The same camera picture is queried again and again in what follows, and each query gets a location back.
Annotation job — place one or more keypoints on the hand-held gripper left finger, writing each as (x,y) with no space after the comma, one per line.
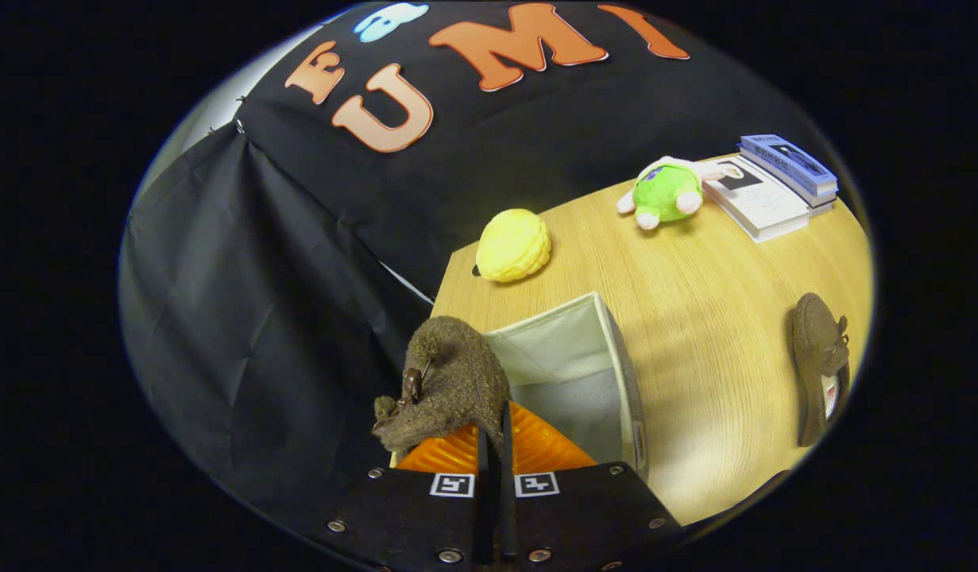
(482,508)

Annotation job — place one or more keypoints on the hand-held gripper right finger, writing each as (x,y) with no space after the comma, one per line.
(508,508)

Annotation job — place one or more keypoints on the brown fuzzy shoe with bow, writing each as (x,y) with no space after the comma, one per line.
(457,381)
(818,349)

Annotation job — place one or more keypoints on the grey fabric storage box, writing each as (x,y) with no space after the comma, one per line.
(568,373)

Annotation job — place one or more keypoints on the yellow knitted plush ball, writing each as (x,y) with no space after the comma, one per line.
(512,245)

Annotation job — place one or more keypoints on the green and white plush toy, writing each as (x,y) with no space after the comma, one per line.
(663,195)

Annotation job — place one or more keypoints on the white paperback book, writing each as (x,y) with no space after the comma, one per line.
(763,202)

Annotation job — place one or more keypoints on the dark cover book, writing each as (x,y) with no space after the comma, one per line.
(821,205)

